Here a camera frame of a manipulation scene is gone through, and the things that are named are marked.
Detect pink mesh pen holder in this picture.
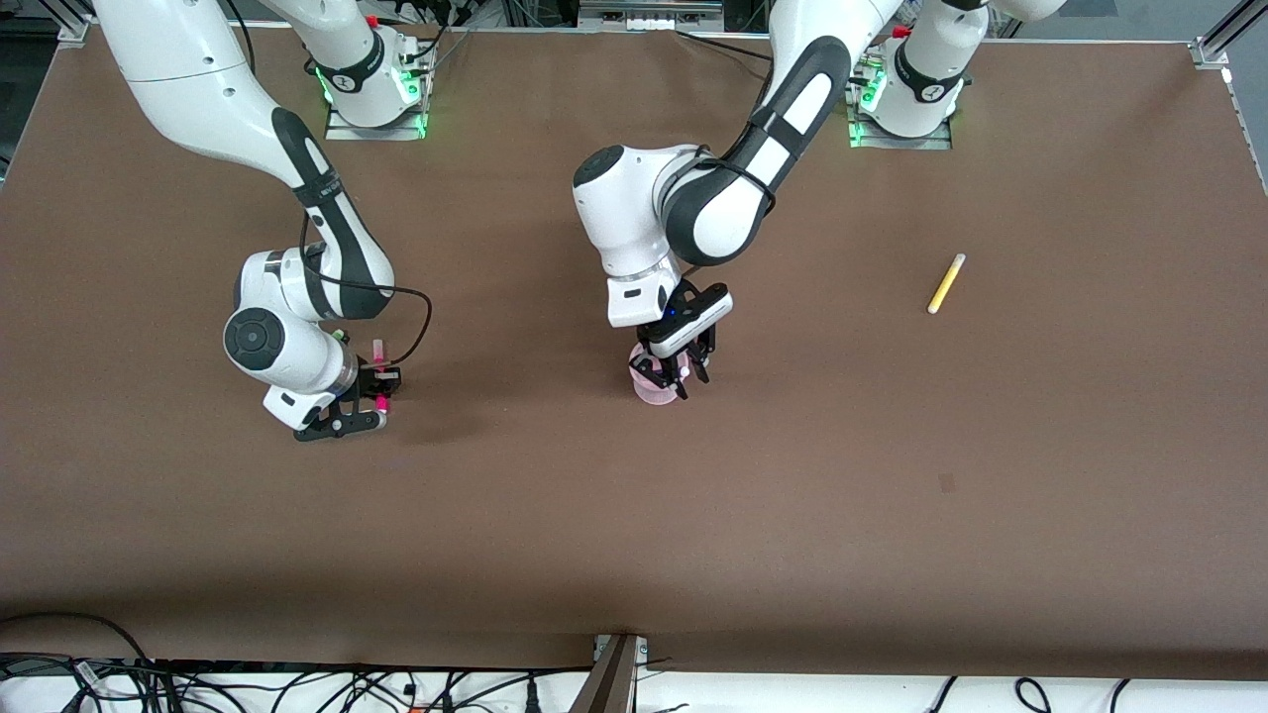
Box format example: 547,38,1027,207
629,342,690,406

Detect brown paper table cover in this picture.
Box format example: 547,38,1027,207
0,22,1268,680

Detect yellow highlighter pen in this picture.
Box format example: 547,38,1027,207
927,254,967,316

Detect grey metal power strip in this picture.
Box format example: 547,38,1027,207
578,0,726,34

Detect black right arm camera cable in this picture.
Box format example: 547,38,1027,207
300,211,434,369

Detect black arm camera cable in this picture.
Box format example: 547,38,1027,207
684,147,778,270
300,211,434,369

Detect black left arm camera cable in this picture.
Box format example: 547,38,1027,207
684,147,778,270

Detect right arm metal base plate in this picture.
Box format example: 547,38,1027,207
325,59,431,143

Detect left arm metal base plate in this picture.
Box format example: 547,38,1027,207
845,54,955,152

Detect black cable across table cover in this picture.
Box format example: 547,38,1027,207
677,28,776,64

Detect grey metal beam with bracket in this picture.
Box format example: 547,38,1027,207
570,632,651,713

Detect long black looping cable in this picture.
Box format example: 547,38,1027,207
0,611,155,684

